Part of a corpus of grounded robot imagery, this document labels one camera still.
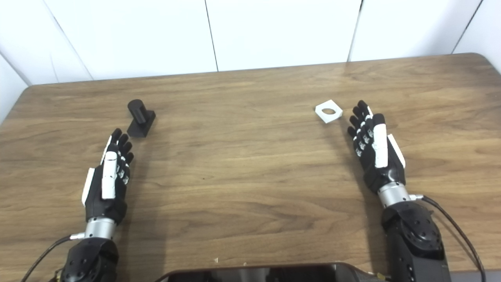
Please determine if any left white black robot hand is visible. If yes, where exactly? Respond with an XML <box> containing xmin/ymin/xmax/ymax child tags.
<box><xmin>81</xmin><ymin>128</ymin><xmax>135</xmax><ymax>226</ymax></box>

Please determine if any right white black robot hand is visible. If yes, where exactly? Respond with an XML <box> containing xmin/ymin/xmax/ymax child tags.
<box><xmin>347</xmin><ymin>100</ymin><xmax>406</xmax><ymax>194</ymax></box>

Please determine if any black peg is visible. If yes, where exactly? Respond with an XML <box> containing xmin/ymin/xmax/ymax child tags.
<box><xmin>127</xmin><ymin>99</ymin><xmax>156</xmax><ymax>138</ymax></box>

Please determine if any white square piece with hole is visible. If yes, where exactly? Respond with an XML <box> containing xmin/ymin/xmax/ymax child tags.
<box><xmin>315</xmin><ymin>99</ymin><xmax>343</xmax><ymax>124</ymax></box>

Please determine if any black robot torso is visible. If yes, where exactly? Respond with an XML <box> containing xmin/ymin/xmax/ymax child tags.
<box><xmin>155</xmin><ymin>262</ymin><xmax>388</xmax><ymax>282</ymax></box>

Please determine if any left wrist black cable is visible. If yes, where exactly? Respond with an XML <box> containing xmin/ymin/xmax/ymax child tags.
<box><xmin>22</xmin><ymin>233</ymin><xmax>86</xmax><ymax>282</ymax></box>

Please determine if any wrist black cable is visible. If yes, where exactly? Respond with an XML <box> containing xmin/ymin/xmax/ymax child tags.
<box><xmin>409</xmin><ymin>195</ymin><xmax>487</xmax><ymax>282</ymax></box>
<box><xmin>22</xmin><ymin>233</ymin><xmax>86</xmax><ymax>282</ymax></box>

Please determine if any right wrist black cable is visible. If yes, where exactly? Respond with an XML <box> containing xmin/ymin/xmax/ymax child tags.
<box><xmin>409</xmin><ymin>195</ymin><xmax>487</xmax><ymax>282</ymax></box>

